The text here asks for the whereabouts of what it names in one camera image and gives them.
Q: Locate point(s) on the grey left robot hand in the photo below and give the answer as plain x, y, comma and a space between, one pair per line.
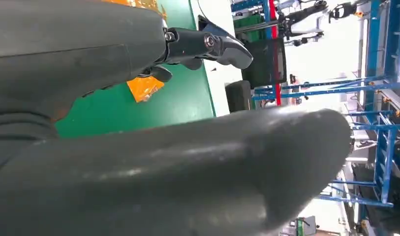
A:
154, 179

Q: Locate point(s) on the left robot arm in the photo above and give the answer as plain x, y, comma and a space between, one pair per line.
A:
17, 130

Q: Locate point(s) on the green table mat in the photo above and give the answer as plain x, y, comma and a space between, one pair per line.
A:
147, 114

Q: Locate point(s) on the yellow plastic sheet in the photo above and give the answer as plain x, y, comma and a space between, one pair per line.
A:
144, 89

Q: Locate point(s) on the long white table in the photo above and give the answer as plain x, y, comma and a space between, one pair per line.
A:
219, 88

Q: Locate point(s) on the red pole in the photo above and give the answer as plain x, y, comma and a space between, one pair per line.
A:
276, 81

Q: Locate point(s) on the black panel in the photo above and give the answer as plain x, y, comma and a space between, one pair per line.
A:
261, 62

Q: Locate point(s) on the green plastic crate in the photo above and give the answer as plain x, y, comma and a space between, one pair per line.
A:
248, 24

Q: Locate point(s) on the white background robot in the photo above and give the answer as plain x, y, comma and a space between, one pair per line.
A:
304, 27

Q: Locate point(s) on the blue metal frame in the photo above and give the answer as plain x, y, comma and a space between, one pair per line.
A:
372, 49

